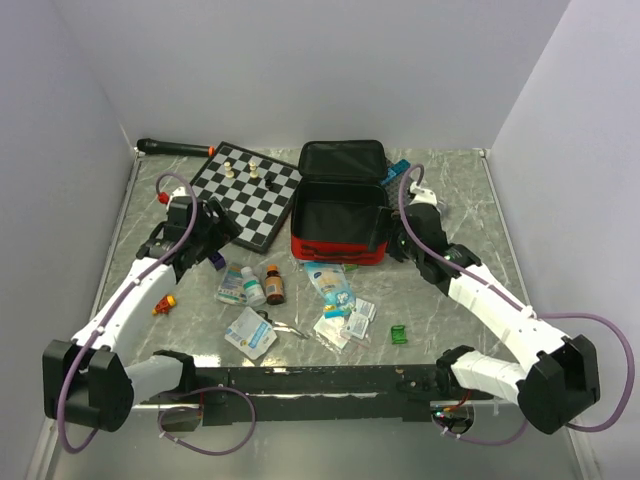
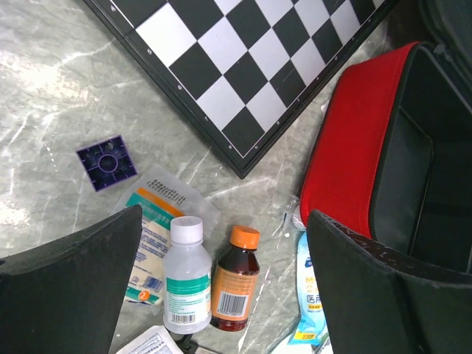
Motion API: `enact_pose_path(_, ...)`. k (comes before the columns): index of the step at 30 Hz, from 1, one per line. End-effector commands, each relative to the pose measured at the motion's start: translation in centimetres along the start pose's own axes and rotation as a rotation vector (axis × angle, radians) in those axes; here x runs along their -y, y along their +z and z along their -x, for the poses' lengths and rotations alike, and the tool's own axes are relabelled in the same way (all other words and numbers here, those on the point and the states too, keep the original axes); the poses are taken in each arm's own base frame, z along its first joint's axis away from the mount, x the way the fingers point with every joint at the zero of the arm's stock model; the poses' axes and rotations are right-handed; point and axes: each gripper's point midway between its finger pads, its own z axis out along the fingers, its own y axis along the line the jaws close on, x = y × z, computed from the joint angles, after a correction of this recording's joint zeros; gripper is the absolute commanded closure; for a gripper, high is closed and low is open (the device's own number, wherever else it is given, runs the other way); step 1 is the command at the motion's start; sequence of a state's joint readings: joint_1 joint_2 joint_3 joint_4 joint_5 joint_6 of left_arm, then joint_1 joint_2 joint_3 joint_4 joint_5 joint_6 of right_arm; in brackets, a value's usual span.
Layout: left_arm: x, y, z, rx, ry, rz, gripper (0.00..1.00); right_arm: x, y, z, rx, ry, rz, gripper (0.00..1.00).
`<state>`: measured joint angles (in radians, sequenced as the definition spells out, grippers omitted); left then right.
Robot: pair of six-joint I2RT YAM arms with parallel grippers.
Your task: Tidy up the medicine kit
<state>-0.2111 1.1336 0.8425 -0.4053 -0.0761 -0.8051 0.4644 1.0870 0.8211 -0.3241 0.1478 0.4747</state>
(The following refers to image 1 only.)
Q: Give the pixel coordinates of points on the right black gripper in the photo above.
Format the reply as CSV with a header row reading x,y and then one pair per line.
x,y
383,222

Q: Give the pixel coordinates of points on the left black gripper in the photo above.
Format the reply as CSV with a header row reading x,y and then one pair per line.
x,y
223,231

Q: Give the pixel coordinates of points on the red black medicine bag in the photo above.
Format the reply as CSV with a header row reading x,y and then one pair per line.
x,y
336,201

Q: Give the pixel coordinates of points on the brown medicine bottle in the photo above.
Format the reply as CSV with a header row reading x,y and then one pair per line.
x,y
274,286

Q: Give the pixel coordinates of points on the white blue mask packet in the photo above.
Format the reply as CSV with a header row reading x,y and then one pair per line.
x,y
251,334

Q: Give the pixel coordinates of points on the white medicine bottle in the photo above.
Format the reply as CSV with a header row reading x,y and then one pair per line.
x,y
254,292

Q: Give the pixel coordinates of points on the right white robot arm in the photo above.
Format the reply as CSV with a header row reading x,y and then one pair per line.
x,y
552,379

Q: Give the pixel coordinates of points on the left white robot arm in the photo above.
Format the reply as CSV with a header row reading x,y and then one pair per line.
x,y
88,380

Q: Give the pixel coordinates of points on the purple toy block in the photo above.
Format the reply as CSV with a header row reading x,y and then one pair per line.
x,y
217,261

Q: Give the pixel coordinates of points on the grey lego baseplate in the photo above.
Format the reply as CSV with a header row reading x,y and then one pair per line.
x,y
392,188

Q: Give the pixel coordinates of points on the white chess piece left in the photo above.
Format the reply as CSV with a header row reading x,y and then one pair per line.
x,y
229,172

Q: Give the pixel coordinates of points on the white chess piece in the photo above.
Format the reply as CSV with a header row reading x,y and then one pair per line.
x,y
229,172
253,172

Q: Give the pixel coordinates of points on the black white chessboard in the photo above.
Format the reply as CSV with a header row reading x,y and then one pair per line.
x,y
258,211

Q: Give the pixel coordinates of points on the white chess piece right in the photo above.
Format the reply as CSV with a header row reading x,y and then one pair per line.
x,y
253,172

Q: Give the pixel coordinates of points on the blue lego brick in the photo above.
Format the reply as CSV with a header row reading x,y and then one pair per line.
x,y
395,170

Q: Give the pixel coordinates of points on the white alcohol pad packet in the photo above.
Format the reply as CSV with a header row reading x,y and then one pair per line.
x,y
365,308

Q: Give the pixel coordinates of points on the blue cotton swab bag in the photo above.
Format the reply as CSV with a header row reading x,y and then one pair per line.
x,y
330,282

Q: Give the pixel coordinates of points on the red yellow toy block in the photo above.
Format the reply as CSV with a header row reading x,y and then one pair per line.
x,y
165,305

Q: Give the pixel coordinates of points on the white blue pad packet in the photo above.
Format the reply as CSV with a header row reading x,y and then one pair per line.
x,y
355,327

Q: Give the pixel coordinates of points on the green plastic clip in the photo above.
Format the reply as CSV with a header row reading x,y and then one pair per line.
x,y
398,335

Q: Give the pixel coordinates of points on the black microphone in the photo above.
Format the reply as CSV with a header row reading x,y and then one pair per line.
x,y
150,146

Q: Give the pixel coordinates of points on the clear zip bag gauze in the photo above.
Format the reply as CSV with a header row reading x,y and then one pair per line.
x,y
332,333

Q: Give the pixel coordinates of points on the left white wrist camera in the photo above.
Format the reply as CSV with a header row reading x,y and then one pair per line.
x,y
165,198

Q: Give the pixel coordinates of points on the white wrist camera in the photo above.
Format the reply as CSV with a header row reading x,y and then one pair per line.
x,y
420,195
165,198

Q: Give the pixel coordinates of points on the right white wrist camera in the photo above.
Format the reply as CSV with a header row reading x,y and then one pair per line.
x,y
420,195

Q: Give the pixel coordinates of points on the black handled scissors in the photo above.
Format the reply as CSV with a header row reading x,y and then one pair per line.
x,y
281,326

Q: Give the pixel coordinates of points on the black mounting rail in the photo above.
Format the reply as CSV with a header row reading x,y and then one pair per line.
x,y
295,393

